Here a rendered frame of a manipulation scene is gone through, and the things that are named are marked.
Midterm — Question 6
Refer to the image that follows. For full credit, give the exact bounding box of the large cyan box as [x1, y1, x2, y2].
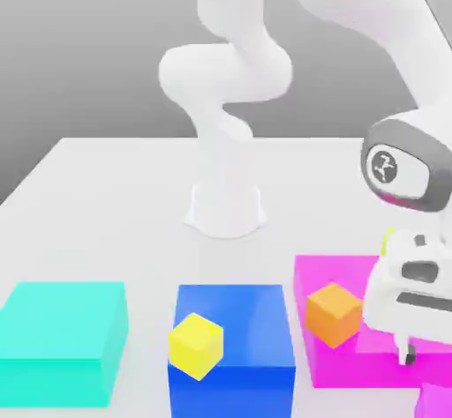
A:
[0, 280, 130, 409]

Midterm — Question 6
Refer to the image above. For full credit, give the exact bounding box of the small pink cube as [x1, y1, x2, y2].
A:
[414, 381, 452, 418]

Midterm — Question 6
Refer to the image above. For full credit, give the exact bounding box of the small yellow cube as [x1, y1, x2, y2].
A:
[168, 312, 225, 382]

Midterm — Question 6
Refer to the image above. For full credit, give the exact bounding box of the small orange cube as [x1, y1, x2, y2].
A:
[305, 282, 365, 350]

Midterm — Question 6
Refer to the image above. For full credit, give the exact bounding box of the large magenta box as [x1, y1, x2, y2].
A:
[293, 254, 452, 390]

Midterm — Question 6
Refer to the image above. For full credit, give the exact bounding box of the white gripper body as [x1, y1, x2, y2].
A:
[362, 258, 452, 345]

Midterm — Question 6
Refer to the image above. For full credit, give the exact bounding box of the large blue box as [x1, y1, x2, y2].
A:
[167, 284, 297, 418]

